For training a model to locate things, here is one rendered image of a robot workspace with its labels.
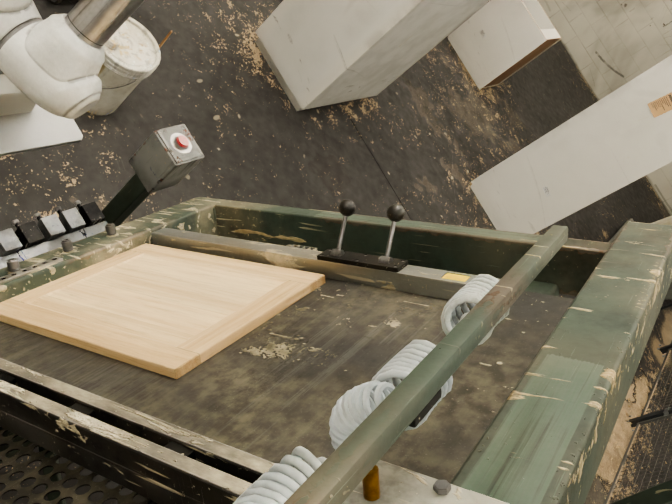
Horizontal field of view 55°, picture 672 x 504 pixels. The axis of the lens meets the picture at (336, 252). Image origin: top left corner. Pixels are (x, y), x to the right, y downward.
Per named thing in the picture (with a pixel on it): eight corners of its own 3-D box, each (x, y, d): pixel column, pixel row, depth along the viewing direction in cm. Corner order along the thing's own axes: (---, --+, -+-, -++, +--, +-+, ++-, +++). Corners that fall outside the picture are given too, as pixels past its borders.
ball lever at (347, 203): (333, 259, 143) (346, 200, 144) (348, 261, 141) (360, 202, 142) (324, 256, 140) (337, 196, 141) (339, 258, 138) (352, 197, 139)
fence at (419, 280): (167, 241, 175) (165, 227, 173) (512, 299, 124) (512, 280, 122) (153, 247, 171) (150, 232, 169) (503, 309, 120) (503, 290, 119)
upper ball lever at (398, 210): (381, 266, 137) (393, 205, 138) (396, 269, 135) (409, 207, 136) (372, 263, 133) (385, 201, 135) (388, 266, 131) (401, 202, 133)
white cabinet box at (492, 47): (466, 35, 631) (528, -15, 585) (497, 85, 628) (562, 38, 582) (446, 36, 596) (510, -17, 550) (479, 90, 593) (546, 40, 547)
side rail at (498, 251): (232, 234, 196) (227, 199, 192) (620, 292, 137) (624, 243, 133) (218, 240, 191) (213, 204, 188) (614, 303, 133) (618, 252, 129)
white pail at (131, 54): (106, 62, 307) (153, -5, 277) (137, 115, 305) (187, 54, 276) (46, 67, 283) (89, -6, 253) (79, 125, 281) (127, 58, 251)
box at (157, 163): (156, 153, 203) (185, 122, 191) (176, 185, 202) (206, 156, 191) (126, 162, 193) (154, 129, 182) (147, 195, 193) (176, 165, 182)
